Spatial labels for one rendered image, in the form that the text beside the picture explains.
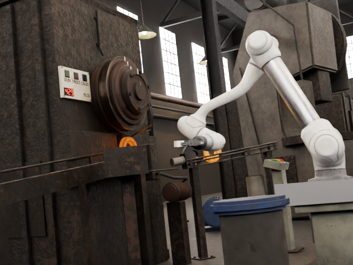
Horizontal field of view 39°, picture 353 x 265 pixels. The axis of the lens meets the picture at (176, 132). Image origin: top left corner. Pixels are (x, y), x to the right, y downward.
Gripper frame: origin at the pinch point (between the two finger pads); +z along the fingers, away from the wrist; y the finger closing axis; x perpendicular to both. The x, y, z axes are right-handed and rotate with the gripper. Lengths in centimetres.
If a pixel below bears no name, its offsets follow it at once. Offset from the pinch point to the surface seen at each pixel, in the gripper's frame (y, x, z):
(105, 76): 60, 41, -14
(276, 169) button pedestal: -8, -20, -99
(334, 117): 131, 32, -693
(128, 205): 21.2, -29.4, 15.1
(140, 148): 10.1, -1.2, 18.1
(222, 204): -44, -24, 36
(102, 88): 62, 34, -13
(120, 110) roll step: 57, 21, -22
